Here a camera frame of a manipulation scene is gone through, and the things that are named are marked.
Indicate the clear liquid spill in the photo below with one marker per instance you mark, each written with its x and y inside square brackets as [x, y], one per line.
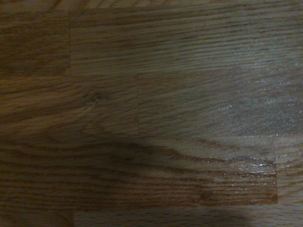
[246, 175]

